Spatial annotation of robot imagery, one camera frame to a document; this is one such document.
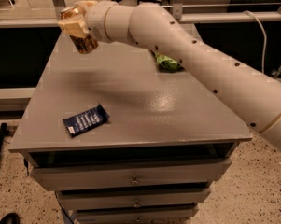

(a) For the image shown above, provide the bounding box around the orange soda can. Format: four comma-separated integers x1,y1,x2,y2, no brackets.
58,6,98,54

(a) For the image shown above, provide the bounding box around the grey drawer cabinet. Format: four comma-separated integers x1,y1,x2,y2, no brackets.
7,23,253,224

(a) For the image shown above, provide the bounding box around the black shoe tip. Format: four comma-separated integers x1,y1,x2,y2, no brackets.
0,213,21,224

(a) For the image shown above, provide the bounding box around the white cable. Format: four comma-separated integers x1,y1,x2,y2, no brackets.
243,9,268,75

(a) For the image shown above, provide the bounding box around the green chip bag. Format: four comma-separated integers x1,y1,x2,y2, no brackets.
154,52,181,72

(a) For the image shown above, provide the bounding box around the middle grey drawer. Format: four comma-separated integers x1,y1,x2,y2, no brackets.
58,188,210,210

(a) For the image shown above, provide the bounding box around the top grey drawer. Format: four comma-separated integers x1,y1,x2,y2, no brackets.
32,158,231,191

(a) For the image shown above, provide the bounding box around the blue snack bar wrapper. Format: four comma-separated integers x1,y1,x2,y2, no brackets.
63,105,109,137

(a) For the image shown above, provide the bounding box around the grey metal railing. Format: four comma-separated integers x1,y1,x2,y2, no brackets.
0,0,281,29

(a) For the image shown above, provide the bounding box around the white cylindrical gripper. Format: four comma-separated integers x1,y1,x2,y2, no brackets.
58,0,117,43

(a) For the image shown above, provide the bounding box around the grey drawer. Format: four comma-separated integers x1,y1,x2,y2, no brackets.
76,205,198,224
58,188,210,210
32,158,231,191

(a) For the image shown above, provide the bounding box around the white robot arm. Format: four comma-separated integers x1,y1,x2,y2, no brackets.
58,1,281,151

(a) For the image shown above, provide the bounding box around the bottom grey drawer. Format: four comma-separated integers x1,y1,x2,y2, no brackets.
76,205,198,224

